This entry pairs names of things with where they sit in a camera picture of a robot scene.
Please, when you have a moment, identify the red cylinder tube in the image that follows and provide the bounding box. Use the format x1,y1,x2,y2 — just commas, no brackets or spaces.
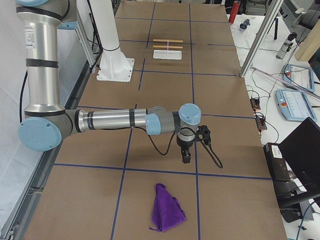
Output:
228,0,241,24

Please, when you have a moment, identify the purple towel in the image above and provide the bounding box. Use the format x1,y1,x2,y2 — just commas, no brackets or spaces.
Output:
149,183,187,233

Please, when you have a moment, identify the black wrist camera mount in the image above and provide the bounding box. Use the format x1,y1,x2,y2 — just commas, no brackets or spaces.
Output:
197,125,211,146

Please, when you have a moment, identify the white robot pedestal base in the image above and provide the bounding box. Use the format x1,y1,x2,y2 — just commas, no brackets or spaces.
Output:
89,0,135,83

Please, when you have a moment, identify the dark blue folded umbrella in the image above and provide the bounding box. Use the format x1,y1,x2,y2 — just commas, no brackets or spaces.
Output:
239,18,251,30

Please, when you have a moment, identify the black box with label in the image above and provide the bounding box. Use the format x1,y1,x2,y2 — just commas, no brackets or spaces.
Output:
263,142,291,183

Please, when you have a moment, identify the aluminium frame post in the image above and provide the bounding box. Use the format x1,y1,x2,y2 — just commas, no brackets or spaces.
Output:
239,0,284,78

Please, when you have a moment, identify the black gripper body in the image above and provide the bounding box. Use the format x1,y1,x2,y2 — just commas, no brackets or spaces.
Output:
176,136,194,155

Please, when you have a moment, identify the lower wooden rack dowel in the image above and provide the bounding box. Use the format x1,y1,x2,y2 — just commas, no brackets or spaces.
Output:
152,45,183,50

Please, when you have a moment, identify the white rack base tray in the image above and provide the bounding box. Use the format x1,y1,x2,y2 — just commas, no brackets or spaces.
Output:
152,50,182,60

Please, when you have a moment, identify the far blue teach pendant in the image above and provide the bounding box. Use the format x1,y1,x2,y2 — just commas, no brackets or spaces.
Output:
283,64,315,92

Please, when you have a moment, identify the upper wooden rack dowel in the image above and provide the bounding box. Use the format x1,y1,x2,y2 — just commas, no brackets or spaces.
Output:
153,38,184,44

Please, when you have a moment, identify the wooden rack dowel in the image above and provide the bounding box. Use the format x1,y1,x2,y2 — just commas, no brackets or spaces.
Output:
153,38,184,44
152,45,183,50

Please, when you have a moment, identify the blue teach pendant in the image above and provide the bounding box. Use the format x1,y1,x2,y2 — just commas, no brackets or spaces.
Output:
275,89,318,122
283,64,315,92

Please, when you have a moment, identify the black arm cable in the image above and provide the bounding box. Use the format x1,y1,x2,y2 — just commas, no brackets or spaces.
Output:
136,126,224,169

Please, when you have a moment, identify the black laptop computer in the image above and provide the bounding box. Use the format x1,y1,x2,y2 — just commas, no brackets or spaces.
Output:
278,117,320,198

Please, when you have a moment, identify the grey water bottle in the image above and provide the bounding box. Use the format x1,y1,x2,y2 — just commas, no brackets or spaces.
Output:
275,32,297,60

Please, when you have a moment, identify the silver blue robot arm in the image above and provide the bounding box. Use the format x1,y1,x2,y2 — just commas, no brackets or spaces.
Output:
15,0,203,163

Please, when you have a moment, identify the near blue teach pendant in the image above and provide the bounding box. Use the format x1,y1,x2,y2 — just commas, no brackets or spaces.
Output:
275,89,318,122

